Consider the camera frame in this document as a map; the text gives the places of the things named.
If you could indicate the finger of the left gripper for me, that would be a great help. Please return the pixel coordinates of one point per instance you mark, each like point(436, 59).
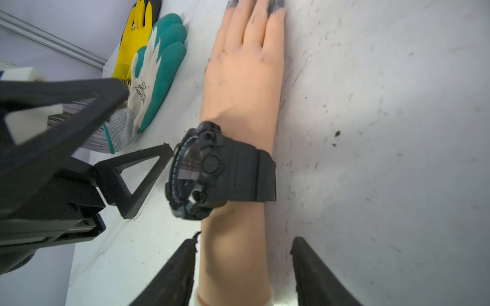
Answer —
point(126, 180)
point(31, 153)

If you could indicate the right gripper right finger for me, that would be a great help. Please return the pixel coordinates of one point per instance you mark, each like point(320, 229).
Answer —
point(315, 283)

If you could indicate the black digital wrist watch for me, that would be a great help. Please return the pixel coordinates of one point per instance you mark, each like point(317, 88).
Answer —
point(209, 169)

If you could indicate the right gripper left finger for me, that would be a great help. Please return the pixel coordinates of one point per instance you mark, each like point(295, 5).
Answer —
point(173, 284)

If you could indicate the mannequin hand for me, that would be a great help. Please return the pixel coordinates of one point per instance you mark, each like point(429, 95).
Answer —
point(242, 91)

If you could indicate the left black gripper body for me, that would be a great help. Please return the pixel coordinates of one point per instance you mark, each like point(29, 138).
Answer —
point(65, 211)

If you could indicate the yellow black work glove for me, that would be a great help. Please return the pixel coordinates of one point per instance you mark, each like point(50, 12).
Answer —
point(142, 17)

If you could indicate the green white work glove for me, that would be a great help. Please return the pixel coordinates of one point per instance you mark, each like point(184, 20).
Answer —
point(152, 72)

